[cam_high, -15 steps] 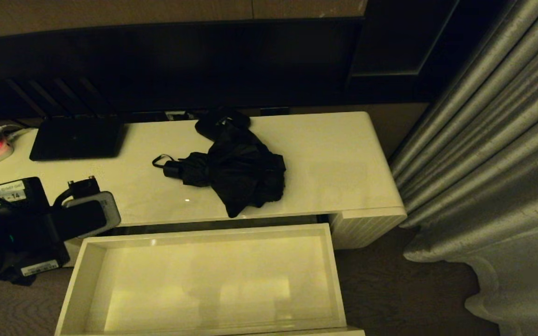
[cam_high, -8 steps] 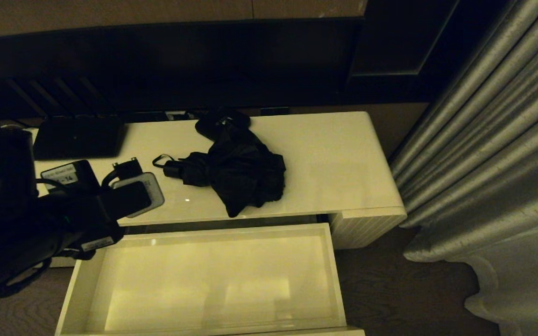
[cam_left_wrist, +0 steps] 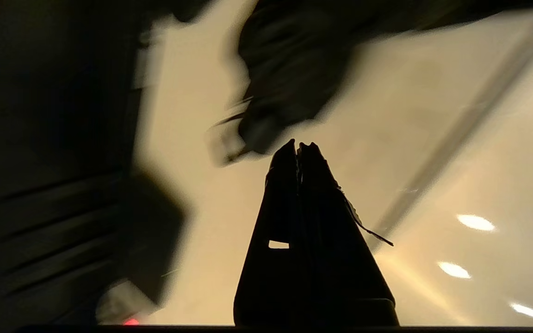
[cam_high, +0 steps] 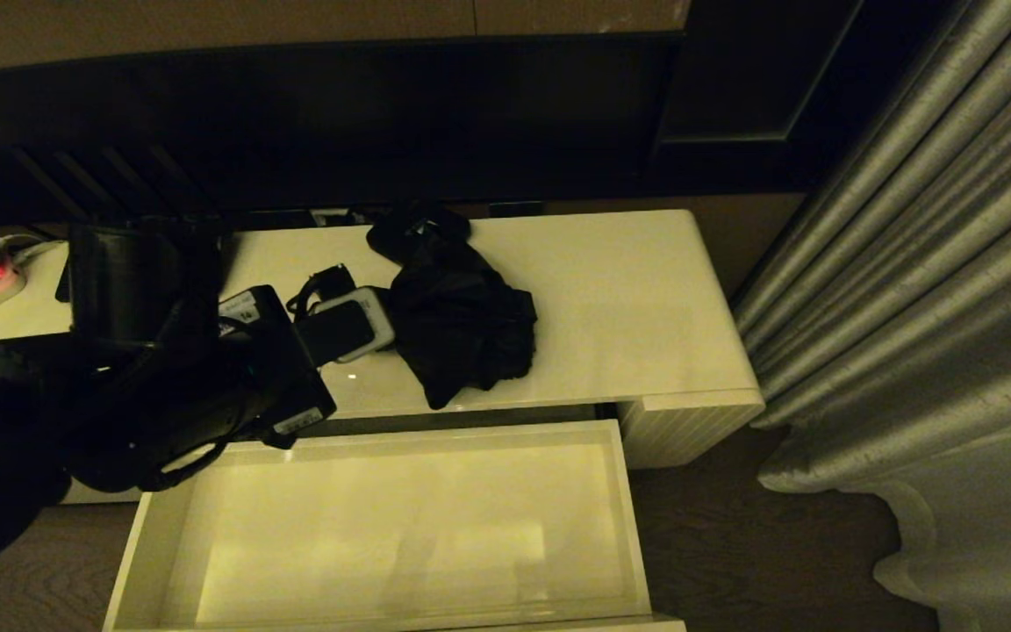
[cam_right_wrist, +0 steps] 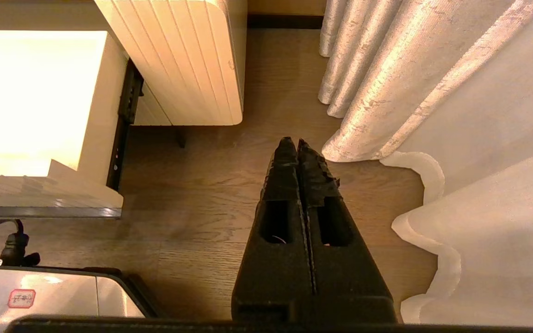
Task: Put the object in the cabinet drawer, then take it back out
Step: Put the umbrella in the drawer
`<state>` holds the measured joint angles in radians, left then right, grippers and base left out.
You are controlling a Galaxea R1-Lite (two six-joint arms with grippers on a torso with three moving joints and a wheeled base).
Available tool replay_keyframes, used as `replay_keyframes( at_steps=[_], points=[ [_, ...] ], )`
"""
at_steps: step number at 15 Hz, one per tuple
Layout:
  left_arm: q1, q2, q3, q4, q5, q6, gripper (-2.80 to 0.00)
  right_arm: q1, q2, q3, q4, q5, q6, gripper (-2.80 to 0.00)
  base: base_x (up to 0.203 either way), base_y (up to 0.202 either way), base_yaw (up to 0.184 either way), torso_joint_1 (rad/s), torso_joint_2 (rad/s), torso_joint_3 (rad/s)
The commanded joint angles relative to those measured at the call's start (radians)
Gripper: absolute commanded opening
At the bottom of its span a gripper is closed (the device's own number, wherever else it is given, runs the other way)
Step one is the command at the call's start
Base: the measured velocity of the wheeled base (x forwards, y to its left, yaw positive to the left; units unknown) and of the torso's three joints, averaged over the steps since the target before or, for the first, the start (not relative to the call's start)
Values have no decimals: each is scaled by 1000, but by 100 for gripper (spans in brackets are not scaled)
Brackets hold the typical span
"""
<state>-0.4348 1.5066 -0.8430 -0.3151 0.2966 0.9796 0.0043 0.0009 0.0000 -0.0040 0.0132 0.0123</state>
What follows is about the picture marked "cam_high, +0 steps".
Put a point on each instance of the black folded umbrella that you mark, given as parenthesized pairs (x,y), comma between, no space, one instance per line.
(462,325)

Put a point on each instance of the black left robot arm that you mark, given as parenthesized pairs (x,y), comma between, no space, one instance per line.
(119,412)

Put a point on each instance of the cream white ribbed drawer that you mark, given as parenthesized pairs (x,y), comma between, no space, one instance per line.
(383,544)

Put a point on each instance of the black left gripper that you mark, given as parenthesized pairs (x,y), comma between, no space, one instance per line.
(277,377)

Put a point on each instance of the small black square box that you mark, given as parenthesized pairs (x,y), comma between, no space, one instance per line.
(400,239)

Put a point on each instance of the white tv cabinet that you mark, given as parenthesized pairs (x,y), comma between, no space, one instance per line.
(628,307)

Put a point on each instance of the dark framed wall panel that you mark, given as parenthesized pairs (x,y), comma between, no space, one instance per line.
(734,79)

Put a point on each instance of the grey pleated curtain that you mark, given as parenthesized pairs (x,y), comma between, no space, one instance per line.
(909,307)

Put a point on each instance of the black wifi router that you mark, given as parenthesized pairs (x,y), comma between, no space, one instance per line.
(63,288)

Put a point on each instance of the black television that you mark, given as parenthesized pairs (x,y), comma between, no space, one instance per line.
(339,132)

